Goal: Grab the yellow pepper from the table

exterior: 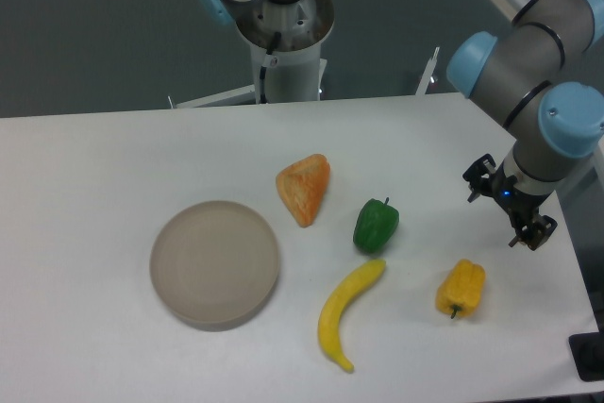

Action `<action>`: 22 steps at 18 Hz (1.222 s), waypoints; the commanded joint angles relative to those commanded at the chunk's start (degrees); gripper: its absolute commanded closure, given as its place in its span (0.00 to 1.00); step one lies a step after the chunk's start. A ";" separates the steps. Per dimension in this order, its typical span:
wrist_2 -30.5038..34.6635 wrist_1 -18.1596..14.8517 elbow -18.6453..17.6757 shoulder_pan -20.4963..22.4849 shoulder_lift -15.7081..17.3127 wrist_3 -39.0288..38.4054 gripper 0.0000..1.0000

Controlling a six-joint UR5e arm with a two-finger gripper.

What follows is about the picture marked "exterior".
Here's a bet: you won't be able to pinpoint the orange triangular toy bread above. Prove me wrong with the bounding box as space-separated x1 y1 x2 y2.
276 154 330 228

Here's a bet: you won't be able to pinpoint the green toy bell pepper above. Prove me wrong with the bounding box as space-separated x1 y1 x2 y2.
352 197 400 254

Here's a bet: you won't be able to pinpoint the beige round plate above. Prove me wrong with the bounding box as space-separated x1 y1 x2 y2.
149 201 280 331

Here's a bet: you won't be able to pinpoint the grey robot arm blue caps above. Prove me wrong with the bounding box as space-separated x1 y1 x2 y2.
200 0 603 249

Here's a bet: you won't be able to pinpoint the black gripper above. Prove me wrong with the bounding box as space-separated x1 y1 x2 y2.
462 154 557 251

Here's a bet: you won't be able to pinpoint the yellow toy banana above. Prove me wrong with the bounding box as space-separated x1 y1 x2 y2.
317 259 386 374

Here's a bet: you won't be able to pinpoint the yellow toy bell pepper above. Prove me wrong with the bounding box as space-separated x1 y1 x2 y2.
435 259 486 319

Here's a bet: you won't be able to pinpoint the black clamp at table edge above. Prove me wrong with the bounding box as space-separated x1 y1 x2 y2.
568 332 604 382

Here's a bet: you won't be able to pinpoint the white metal frame bracket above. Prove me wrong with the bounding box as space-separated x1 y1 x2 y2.
415 46 440 95

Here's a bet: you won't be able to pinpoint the black cable on pedestal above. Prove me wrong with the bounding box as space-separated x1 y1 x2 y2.
258 30 283 105

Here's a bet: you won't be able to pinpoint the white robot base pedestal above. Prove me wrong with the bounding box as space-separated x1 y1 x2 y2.
237 0 334 104

